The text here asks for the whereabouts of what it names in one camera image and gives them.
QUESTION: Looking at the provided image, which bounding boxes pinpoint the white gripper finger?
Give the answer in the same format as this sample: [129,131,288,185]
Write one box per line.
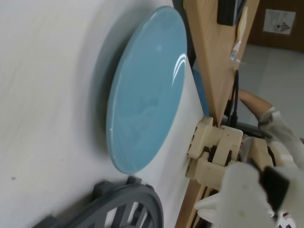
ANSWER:
[194,158,291,228]
[273,167,304,228]

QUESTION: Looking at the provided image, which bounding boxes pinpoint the bare forearm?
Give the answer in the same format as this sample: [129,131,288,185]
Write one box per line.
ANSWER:
[238,89,273,119]

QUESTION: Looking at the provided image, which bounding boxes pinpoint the grey plastic dish rack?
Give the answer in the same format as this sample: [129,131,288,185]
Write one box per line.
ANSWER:
[30,175,165,228]

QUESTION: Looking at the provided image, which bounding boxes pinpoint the blue round dish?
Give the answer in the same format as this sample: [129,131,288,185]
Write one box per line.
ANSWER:
[105,6,188,175]

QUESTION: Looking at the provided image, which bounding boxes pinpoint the white gloved hand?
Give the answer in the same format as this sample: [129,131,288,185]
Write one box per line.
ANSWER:
[257,106,304,172]

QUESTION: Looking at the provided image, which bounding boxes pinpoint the blue white sticker tag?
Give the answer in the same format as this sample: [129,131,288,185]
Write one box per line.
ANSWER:
[229,40,246,64]

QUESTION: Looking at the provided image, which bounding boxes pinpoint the brown cardboard box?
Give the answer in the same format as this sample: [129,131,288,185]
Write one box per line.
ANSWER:
[247,0,304,52]

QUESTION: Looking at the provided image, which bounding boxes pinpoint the white printed paper label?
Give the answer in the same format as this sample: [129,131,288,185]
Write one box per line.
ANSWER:
[263,9,296,36]

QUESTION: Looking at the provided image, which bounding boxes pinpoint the black box device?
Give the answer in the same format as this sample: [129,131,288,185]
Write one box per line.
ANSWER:
[217,0,247,26]

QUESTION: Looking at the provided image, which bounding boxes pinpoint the black cable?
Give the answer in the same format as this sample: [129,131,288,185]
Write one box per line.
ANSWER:
[224,69,241,127]

